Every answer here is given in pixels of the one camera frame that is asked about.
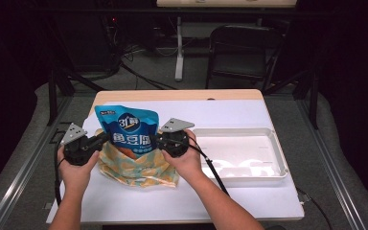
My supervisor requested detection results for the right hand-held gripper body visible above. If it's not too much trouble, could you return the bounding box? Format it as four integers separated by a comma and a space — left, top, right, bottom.
157, 117, 196, 158

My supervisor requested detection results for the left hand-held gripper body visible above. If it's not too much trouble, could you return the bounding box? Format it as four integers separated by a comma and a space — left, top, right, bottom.
59, 122, 96, 167

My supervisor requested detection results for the blue snack packet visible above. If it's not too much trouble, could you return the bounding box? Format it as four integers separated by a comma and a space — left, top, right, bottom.
94, 104, 160, 160

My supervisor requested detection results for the lemon print cloth bag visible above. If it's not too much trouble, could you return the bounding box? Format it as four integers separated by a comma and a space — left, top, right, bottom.
96, 128, 180, 189

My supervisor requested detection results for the person's right hand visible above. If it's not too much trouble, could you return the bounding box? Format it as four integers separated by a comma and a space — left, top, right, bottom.
162, 128, 206, 187

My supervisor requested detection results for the person's left hand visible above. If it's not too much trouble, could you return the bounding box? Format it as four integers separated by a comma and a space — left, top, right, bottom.
57, 149, 101, 196

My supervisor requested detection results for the black metal stand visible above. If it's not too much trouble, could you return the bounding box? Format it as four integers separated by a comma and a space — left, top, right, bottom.
46, 61, 107, 127
263, 61, 321, 130

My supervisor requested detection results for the white plastic tray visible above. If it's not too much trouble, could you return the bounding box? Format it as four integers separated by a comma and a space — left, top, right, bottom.
192, 127, 290, 184

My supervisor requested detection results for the white table leg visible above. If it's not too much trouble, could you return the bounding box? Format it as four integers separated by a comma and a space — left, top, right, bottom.
174, 15, 185, 82

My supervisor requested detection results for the black folding chair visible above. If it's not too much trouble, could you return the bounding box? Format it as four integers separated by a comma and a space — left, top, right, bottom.
205, 24, 286, 94

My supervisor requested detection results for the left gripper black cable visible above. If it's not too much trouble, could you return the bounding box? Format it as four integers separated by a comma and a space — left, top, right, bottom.
54, 139, 66, 207

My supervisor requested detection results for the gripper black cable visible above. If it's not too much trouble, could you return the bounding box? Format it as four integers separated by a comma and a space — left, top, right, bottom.
54, 139, 66, 207
162, 135, 230, 196

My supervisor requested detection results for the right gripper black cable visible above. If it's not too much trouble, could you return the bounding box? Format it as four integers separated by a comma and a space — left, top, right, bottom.
162, 135, 230, 196

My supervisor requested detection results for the aluminium floor rail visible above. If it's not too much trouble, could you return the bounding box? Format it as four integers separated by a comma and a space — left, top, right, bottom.
295, 95, 368, 230
0, 95, 75, 230

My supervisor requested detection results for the black floor cable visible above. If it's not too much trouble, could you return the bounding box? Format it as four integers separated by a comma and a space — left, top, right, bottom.
120, 61, 178, 91

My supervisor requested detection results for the black cable with plug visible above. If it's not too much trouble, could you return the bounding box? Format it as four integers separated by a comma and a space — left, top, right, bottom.
296, 187, 334, 230

